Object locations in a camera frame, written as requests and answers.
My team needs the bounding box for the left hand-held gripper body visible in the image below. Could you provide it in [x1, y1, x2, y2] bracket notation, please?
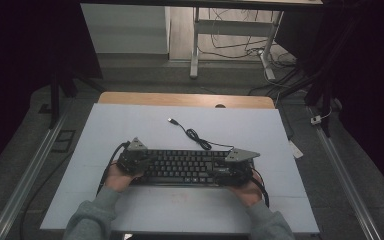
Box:
[116, 136, 149, 177]

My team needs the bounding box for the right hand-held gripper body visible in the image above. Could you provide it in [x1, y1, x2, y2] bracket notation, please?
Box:
[224, 148, 261, 188]

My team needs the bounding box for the black computer keyboard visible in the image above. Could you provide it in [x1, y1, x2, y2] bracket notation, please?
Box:
[131, 148, 255, 188]

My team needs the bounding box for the person's left hand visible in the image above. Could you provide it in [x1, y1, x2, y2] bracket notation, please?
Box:
[103, 162, 145, 194]

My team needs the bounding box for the person's right hand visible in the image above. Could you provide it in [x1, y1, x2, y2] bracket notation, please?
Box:
[225, 178, 265, 209]

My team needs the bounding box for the white board mat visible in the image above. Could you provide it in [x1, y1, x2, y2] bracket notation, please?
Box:
[39, 103, 320, 234]

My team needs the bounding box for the white paper tag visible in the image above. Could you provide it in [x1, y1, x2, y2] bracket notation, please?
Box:
[287, 139, 305, 160]

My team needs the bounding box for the black metal stand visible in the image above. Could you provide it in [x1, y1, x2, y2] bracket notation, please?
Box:
[273, 63, 336, 138]
[47, 64, 107, 130]

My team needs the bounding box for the white cabinet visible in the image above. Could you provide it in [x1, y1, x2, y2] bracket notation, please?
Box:
[79, 3, 172, 55]

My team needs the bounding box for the black keyboard cable with plug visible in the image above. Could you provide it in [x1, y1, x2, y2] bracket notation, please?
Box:
[167, 117, 236, 153]

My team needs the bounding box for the right hand-held gripper black cable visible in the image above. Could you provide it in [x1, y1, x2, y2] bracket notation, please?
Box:
[251, 167, 271, 209]

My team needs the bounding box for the black floor cable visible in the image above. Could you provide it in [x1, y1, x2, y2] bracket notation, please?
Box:
[19, 151, 76, 240]

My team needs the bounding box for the tangle of floor cables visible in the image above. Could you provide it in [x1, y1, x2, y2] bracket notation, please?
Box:
[198, 8, 298, 69]

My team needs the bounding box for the aluminium floor rail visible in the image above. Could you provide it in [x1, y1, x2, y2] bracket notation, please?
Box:
[0, 99, 72, 240]
[307, 106, 383, 240]

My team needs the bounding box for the white metal desk frame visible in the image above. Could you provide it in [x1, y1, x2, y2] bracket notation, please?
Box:
[189, 6, 285, 81]

